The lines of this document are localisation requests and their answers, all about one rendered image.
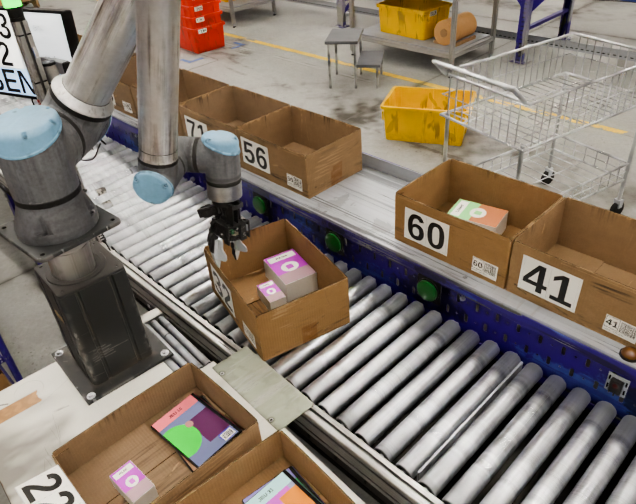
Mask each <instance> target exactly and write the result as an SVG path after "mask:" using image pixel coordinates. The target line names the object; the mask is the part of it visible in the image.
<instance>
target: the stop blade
mask: <svg viewBox="0 0 636 504"><path fill-rule="evenodd" d="M522 366H523V362H522V361H521V362H520V363H519V364H518V365H517V366H516V367H515V369H514V370H513V371H512V372H511V373H510V374H509V375H508V376H507V377H506V378H505V379H504V380H503V381H502V382H501V383H500V384H499V385H498V387H497V388H496V389H495V390H494V391H493V392H492V393H491V394H490V395H489V396H488V397H487V398H486V399H485V400H484V401H483V402H482V404H481V405H480V406H479V407H478V408H477V409H476V410H475V411H474V412H473V413H472V414H471V415H470V416H469V417H468V418H467V419H466V421H465V422H464V423H463V424H462V425H461V426H460V427H459V428H458V429H457V430H456V431H455V432H454V433H453V434H452V435H451V436H450V438H449V439H448V440H447V441H446V442H445V443H444V444H443V445H442V446H441V447H440V448H439V449H438V450H437V451H436V452H435V453H434V455H433V456H432V457H431V458H430V459H429V460H428V461H427V462H426V463H425V464H424V465H423V466H422V467H421V468H420V469H419V470H418V472H417V483H418V481H419V480H420V479H421V478H422V476H423V475H424V474H425V473H426V472H427V471H428V470H429V469H430V468H431V467H432V466H433V465H434V464H435V462H436V461H437V460H438V459H439V458H440V457H441V456H442V455H443V454H444V453H445V452H446V451H447V450H448V448H449V447H450V446H451V445H452V444H453V443H454V442H455V441H456V440H457V439H458V438H459V437H460V436H461V434H462V433H463V432H464V431H465V430H466V429H467V428H468V427H469V426H470V425H471V424H472V423H473V422H474V420H475V419H476V418H477V417H478V416H479V415H480V414H481V413H482V412H483V411H484V410H485V409H486V407H487V406H488V405H489V404H490V403H491V402H492V401H493V400H494V399H495V398H496V397H497V396H498V395H499V393H500V392H501V391H502V390H503V389H504V388H505V387H506V386H507V385H508V384H509V383H510V382H511V381H512V379H513V378H514V377H515V376H516V375H517V374H518V373H519V372H520V371H521V370H522Z"/></svg>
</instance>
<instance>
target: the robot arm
mask: <svg viewBox="0 0 636 504"><path fill-rule="evenodd" d="M180 13H181V0H98V2H97V4H96V6H95V9H94V11H93V13H92V15H91V18H90V20H89V22H88V24H87V27H86V29H85V31H84V33H83V36H82V38H81V40H80V42H79V45H78V47H77V49H76V51H75V53H74V56H73V58H72V60H71V62H70V65H69V67H68V69H67V71H66V74H62V75H58V76H56V77H55V78H53V80H52V82H51V84H50V87H49V89H48V91H47V93H46V96H45V98H44V100H43V102H42V104H41V105H29V106H24V107H23V108H22V109H18V108H15V109H12V110H9V111H7V112H5V113H3V114H1V115H0V168H1V171H2V173H3V176H4V179H5V181H6V184H7V186H8V189H9V191H10V194H11V196H12V199H13V201H14V204H15V215H14V229H15V232H16V234H17V237H18V239H19V240H20V241H22V242H23V243H26V244H29V245H33V246H50V245H57V244H61V243H65V242H68V241H71V240H74V239H76V238H78V237H80V236H82V235H84V234H86V233H87V232H89V231H90V230H91V229H92V228H93V227H94V226H95V225H96V224H97V222H98V219H99V214H98V211H97V207H96V205H95V204H94V202H93V201H92V200H91V199H90V198H89V196H88V195H87V194H86V193H85V192H84V190H83V189H82V188H81V185H80V181H79V178H78V175H77V172H76V168H75V166H76V165H77V164H78V163H79V162H80V161H81V160H82V158H83V157H84V156H85V155H86V154H87V153H88V152H89V151H90V150H91V149H92V148H93V147H94V146H95V145H96V144H97V143H98V142H99V141H100V140H101V139H102V138H103V137H104V136H105V135H106V133H107V131H108V129H109V127H110V124H111V117H112V116H111V115H112V113H113V111H114V103H113V101H112V99H111V96H112V94H113V93H114V91H115V89H116V87H117V85H118V83H119V81H120V79H121V77H122V75H123V73H124V71H125V69H126V67H127V65H128V63H129V61H130V59H131V57H132V55H133V53H134V51H135V50H136V58H137V103H138V147H139V151H138V173H136V174H135V176H134V178H133V183H132V184H133V189H134V191H135V193H136V194H137V196H138V197H139V198H141V199H142V200H144V201H145V202H148V203H151V204H162V203H164V202H166V201H167V200H169V198H170V197H172V196H173V194H174V191H175V189H176V187H177V186H178V184H179V182H180V181H181V179H182V178H183V176H184V175H185V173H186V172H190V173H205V175H206V184H207V195H208V198H209V199H210V200H211V201H212V205H210V204H207V205H204V206H202V207H200V209H197V212H198V215H199V218H203V217H204V218H207V217H211V216H213V215H215V217H213V218H212V221H211V222H210V224H211V226H210V228H209V232H208V237H207V242H208V246H209V249H210V252H211V255H212V257H213V260H214V262H215V264H216V265H217V266H218V267H219V268H221V261H223V262H226V261H227V255H226V253H225V252H224V250H223V241H222V240H221V239H219V238H218V236H219V237H220V238H222V239H223V240H224V243H225V244H227V245H228V246H230V243H231V248H232V254H233V256H234V258H235V259H236V260H238V257H239V253H240V251H242V252H247V247H246V246H245V245H244V244H243V243H242V242H241V240H245V239H247V236H248V237H250V223H249V220H248V219H246V218H244V217H243V216H241V215H240V208H242V207H243V202H242V201H240V200H239V199H240V198H241V197H242V180H241V165H240V148H239V141H238V138H237V137H236V136H235V135H234V134H233V133H230V132H227V131H222V130H217V131H214V130H212V131H207V132H205V133H204V134H203V135H202V136H201V137H193V136H178V106H179V59H180ZM246 224H247V225H248V232H247V231H246Z"/></svg>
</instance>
